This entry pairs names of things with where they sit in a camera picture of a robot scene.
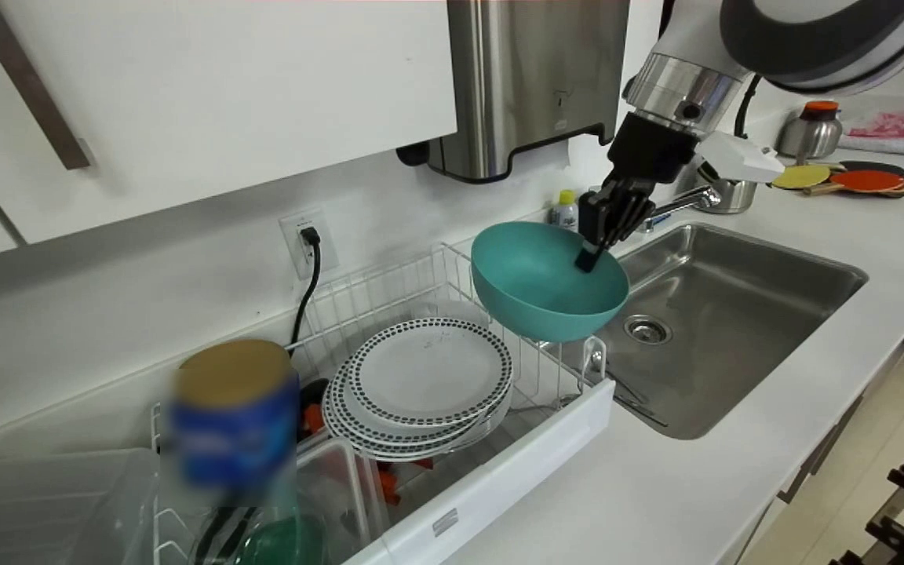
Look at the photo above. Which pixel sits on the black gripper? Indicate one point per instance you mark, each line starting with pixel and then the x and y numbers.
pixel 644 169

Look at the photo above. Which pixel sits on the teal blue bowl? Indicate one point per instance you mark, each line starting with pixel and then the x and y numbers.
pixel 548 286

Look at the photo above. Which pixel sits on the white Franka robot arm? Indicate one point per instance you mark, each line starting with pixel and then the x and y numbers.
pixel 785 43

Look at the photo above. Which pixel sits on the stack of white plates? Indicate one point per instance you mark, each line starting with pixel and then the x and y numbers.
pixel 422 387

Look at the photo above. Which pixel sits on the green glass bowl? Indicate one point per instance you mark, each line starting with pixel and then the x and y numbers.
pixel 279 534

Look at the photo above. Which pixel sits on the blue dish soap bottle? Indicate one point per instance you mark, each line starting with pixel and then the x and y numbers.
pixel 565 208

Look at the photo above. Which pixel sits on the round sink drain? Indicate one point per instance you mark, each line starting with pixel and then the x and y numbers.
pixel 648 330

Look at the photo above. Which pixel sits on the steel kettle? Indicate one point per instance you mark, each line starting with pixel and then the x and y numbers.
pixel 733 196

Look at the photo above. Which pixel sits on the stainless paper towel dispenser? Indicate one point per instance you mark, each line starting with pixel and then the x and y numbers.
pixel 530 83

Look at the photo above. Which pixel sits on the stainless steel sink basin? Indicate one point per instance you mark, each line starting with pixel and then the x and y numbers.
pixel 745 325

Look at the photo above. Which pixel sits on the yellow round sponge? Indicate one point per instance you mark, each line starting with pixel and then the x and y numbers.
pixel 800 176

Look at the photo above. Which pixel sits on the steel thermos orange cap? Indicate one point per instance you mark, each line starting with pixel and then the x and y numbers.
pixel 807 130

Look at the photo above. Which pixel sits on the orange round sponge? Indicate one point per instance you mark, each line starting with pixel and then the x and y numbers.
pixel 870 180

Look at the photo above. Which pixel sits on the pink cloth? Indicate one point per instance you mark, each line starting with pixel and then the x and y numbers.
pixel 894 127

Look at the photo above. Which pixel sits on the blue coffee can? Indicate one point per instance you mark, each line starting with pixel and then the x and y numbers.
pixel 233 419

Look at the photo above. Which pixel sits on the clear plastic container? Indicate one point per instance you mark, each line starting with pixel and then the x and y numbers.
pixel 44 512

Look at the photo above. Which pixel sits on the white wall outlet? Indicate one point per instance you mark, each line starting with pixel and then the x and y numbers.
pixel 304 242

